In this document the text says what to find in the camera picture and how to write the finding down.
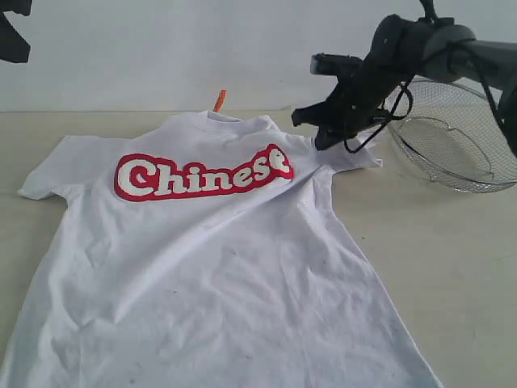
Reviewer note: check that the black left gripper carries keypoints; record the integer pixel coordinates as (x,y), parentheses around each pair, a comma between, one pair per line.
(13,47)

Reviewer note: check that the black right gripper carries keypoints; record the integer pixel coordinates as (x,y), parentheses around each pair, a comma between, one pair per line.
(352,107)

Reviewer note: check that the white t-shirt with red logo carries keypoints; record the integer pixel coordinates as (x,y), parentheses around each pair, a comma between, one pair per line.
(205,253)

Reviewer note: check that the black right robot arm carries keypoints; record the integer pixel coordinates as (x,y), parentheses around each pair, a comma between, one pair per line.
(431,47)

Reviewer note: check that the orange shirt neck tag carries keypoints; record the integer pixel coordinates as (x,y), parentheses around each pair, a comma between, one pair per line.
(220,100)

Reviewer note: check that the round metal wire mesh basket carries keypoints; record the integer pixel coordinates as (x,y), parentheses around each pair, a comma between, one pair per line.
(451,135)

